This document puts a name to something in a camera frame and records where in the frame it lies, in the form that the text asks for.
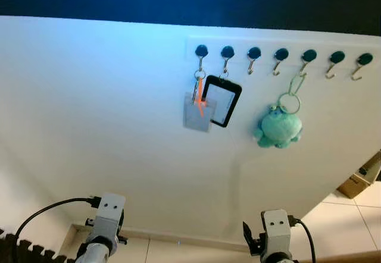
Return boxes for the metal hook with dark magnet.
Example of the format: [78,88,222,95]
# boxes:
[351,52,374,82]
[247,46,262,75]
[195,45,210,74]
[221,45,235,76]
[299,49,318,77]
[273,48,290,76]
[325,51,346,80]

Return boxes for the black foam floor mat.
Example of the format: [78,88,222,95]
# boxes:
[0,228,76,263]

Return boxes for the cardboard box with red print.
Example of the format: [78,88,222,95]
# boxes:
[337,173,374,200]

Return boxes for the green plush frog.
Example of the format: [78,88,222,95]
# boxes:
[254,104,304,150]

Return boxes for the grey card holder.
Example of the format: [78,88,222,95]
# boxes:
[183,92,216,133]

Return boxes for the plain cardboard box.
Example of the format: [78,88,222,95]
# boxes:
[358,150,381,184]

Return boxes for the black badge holder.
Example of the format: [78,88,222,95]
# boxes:
[202,74,243,129]

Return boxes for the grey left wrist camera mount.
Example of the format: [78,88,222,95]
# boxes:
[94,193,127,241]

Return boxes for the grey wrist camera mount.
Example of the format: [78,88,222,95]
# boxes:
[94,193,127,241]
[261,209,292,253]

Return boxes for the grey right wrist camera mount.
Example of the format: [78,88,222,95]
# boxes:
[261,209,292,253]

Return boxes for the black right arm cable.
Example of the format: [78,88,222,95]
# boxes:
[288,215,317,263]

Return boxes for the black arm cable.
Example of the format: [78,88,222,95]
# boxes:
[288,215,317,263]
[13,196,102,245]

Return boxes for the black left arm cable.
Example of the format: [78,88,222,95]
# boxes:
[13,196,102,245]

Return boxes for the green carabiner with ring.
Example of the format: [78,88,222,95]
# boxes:
[279,73,307,115]

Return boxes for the orange lanyard strap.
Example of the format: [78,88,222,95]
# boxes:
[192,77,207,120]

